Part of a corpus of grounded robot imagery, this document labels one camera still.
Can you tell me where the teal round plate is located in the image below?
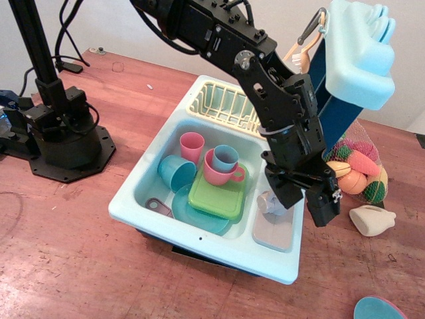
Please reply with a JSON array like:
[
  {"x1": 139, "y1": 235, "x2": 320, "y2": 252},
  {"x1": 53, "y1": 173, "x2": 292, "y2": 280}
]
[{"x1": 171, "y1": 184, "x2": 229, "y2": 234}]

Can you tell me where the green square plate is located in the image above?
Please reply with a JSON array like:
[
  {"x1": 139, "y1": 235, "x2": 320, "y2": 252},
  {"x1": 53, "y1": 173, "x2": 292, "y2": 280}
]
[{"x1": 188, "y1": 165, "x2": 249, "y2": 220}]

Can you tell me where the brown toy spatula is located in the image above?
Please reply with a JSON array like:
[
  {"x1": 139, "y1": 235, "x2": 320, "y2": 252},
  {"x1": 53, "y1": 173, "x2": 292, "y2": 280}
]
[{"x1": 145, "y1": 197, "x2": 174, "y2": 218}]

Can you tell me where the blue small cup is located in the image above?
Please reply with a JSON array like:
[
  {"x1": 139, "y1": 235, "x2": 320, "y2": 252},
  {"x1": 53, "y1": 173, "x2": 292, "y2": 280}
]
[{"x1": 212, "y1": 145, "x2": 239, "y2": 173}]

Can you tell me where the teal plate with pink rim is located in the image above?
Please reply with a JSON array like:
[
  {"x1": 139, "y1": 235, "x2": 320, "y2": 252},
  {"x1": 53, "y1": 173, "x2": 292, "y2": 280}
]
[{"x1": 353, "y1": 296, "x2": 407, "y2": 319}]

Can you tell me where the light blue toy sink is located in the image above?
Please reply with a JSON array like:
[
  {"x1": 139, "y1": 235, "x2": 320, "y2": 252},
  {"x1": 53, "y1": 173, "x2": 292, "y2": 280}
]
[{"x1": 109, "y1": 76, "x2": 304, "y2": 284}]

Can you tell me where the grey faucet lever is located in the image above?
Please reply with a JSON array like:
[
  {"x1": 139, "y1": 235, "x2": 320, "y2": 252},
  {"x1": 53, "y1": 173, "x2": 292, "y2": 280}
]
[{"x1": 256, "y1": 191, "x2": 287, "y2": 216}]

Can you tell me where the cream dish rack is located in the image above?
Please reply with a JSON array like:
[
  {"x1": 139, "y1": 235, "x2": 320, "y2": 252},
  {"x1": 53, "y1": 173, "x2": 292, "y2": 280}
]
[{"x1": 186, "y1": 80, "x2": 261, "y2": 138}]

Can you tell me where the light blue toy shelf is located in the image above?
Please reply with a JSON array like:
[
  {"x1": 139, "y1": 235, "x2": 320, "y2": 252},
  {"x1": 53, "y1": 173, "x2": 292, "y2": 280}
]
[{"x1": 325, "y1": 1, "x2": 396, "y2": 110}]

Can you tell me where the cream toy jug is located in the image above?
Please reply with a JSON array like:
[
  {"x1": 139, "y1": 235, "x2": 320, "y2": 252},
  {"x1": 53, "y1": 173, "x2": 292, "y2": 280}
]
[{"x1": 349, "y1": 205, "x2": 396, "y2": 237}]

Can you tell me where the black cable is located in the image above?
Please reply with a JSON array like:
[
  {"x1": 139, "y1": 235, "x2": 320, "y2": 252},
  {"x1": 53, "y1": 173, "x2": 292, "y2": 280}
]
[{"x1": 52, "y1": 0, "x2": 91, "y2": 67}]

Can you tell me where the toy brush with hook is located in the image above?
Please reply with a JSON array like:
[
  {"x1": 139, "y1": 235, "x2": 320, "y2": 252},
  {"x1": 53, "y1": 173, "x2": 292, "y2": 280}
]
[{"x1": 284, "y1": 7, "x2": 327, "y2": 74}]

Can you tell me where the net bag of toy food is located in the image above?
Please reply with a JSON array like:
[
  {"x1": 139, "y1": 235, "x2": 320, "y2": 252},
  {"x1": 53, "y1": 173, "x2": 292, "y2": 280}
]
[{"x1": 324, "y1": 121, "x2": 388, "y2": 205}]

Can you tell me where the pink toy cup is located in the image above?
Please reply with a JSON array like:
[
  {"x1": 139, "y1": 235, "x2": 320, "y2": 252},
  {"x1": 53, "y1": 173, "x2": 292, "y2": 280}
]
[{"x1": 179, "y1": 132, "x2": 205, "y2": 165}]

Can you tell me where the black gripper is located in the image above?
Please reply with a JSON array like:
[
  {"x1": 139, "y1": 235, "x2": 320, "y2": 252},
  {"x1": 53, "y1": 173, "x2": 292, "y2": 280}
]
[{"x1": 260, "y1": 116, "x2": 342, "y2": 227}]

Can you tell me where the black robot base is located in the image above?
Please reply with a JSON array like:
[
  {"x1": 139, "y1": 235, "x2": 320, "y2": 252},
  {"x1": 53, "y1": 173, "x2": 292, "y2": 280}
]
[{"x1": 1, "y1": 1, "x2": 116, "y2": 183}]

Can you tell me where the pink toy mug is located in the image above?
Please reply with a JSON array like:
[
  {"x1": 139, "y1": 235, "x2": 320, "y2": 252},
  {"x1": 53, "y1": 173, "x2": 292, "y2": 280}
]
[{"x1": 203, "y1": 149, "x2": 246, "y2": 186}]

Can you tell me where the dark blue shelf post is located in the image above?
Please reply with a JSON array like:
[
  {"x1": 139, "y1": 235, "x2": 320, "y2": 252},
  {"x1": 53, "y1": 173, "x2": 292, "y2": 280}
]
[{"x1": 309, "y1": 40, "x2": 363, "y2": 158}]

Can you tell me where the teal toy cup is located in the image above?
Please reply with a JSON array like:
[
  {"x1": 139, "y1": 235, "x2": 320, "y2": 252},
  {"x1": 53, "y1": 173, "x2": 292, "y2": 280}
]
[{"x1": 157, "y1": 155, "x2": 197, "y2": 193}]

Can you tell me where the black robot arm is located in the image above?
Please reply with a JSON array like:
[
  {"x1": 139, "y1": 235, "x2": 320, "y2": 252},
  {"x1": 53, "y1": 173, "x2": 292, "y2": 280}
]
[{"x1": 132, "y1": 1, "x2": 341, "y2": 227}]

